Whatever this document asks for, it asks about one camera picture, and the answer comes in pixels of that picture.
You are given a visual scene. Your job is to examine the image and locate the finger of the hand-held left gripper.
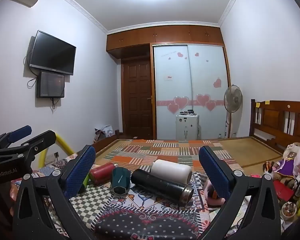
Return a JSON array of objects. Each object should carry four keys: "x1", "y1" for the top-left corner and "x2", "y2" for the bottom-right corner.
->
[
  {"x1": 0, "y1": 125, "x2": 32, "y2": 153},
  {"x1": 0, "y1": 130, "x2": 57, "y2": 161}
]

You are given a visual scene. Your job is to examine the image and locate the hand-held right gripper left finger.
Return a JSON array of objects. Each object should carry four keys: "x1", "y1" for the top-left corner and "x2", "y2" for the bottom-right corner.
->
[{"x1": 14, "y1": 145, "x2": 96, "y2": 240}]

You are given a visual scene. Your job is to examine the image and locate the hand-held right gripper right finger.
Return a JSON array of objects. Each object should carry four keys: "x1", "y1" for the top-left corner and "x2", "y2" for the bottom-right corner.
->
[{"x1": 199, "y1": 145, "x2": 282, "y2": 240}]

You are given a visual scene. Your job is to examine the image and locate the light green cup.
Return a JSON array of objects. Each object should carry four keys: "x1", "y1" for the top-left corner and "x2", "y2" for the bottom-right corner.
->
[{"x1": 82, "y1": 174, "x2": 91, "y2": 192}]

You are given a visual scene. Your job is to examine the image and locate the red cup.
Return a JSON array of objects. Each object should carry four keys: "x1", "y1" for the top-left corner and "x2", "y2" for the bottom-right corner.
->
[{"x1": 89, "y1": 162, "x2": 117, "y2": 185}]

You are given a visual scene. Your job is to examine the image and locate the pink cup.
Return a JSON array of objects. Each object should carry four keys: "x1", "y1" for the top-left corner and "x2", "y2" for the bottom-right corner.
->
[{"x1": 205, "y1": 184, "x2": 227, "y2": 206}]

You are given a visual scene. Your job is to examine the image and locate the white cup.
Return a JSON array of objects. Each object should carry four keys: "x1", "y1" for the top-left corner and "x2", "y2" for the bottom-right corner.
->
[{"x1": 150, "y1": 159, "x2": 192, "y2": 185}]

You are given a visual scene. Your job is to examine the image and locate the dark green cup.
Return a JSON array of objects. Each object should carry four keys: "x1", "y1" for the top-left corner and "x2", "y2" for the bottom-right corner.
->
[{"x1": 111, "y1": 167, "x2": 133, "y2": 196}]

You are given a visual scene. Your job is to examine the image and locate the yellow foam tube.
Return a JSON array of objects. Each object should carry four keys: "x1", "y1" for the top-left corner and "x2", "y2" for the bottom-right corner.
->
[{"x1": 39, "y1": 132, "x2": 75, "y2": 168}]

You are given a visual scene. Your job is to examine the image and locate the straw bed mat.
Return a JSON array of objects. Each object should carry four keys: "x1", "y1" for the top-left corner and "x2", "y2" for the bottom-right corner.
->
[{"x1": 95, "y1": 136, "x2": 288, "y2": 171}]

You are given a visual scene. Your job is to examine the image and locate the pile of bags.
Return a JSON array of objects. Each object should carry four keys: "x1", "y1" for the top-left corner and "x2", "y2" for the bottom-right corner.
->
[{"x1": 94, "y1": 125, "x2": 114, "y2": 142}]

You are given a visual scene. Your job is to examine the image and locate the patchwork blanket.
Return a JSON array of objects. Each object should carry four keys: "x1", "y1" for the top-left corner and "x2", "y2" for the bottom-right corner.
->
[{"x1": 96, "y1": 140, "x2": 241, "y2": 178}]

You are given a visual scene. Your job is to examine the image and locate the small white cabinet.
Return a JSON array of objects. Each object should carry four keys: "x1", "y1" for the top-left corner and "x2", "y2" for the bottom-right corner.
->
[{"x1": 175, "y1": 114, "x2": 200, "y2": 140}]

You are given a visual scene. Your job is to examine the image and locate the black thermos flask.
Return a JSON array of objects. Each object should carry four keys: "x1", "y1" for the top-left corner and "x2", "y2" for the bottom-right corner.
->
[{"x1": 131, "y1": 169, "x2": 194, "y2": 205}]

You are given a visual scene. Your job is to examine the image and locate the dark items on cabinet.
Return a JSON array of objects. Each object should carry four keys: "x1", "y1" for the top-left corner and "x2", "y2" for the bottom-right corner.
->
[{"x1": 179, "y1": 109, "x2": 197, "y2": 117}]

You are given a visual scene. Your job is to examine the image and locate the red box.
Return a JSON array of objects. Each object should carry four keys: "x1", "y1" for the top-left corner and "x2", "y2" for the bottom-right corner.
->
[{"x1": 273, "y1": 180, "x2": 296, "y2": 202}]

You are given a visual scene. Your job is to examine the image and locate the flower printed quilt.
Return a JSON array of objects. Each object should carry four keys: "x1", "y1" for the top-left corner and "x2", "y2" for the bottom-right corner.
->
[{"x1": 10, "y1": 155, "x2": 250, "y2": 240}]

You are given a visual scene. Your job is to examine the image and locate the doll in purple cloth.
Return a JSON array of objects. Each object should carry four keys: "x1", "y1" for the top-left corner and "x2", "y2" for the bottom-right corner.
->
[{"x1": 274, "y1": 142, "x2": 300, "y2": 181}]

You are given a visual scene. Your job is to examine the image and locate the standing fan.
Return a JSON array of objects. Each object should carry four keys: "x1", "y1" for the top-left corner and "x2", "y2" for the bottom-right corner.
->
[{"x1": 224, "y1": 84, "x2": 243, "y2": 138}]

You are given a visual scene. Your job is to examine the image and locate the small bowl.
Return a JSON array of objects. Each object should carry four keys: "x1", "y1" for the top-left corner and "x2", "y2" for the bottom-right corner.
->
[{"x1": 281, "y1": 201, "x2": 298, "y2": 221}]

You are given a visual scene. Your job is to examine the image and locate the dark floral cloth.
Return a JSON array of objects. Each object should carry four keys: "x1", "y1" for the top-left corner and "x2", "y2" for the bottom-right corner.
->
[{"x1": 94, "y1": 212, "x2": 201, "y2": 240}]

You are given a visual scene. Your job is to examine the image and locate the dark bottle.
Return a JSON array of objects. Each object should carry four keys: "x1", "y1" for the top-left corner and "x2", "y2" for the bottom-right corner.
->
[{"x1": 292, "y1": 174, "x2": 300, "y2": 203}]

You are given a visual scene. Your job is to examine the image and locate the brown wooden door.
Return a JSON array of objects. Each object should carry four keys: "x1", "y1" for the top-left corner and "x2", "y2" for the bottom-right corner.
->
[{"x1": 122, "y1": 59, "x2": 153, "y2": 140}]

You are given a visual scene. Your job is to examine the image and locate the wooden wardrobe with glass doors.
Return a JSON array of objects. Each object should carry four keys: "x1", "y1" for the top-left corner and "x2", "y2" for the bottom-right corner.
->
[{"x1": 106, "y1": 25, "x2": 232, "y2": 140}]

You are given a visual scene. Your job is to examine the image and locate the television cable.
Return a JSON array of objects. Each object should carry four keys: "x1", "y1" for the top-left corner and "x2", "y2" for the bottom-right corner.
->
[{"x1": 23, "y1": 50, "x2": 38, "y2": 89}]

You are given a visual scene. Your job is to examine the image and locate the small wall-mounted black monitor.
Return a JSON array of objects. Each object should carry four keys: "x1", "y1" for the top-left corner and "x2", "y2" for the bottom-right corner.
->
[{"x1": 36, "y1": 71, "x2": 65, "y2": 99}]

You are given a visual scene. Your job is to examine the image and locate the wall-mounted black television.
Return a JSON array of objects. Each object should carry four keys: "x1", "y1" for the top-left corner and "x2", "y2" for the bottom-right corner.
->
[{"x1": 29, "y1": 30, "x2": 77, "y2": 76}]

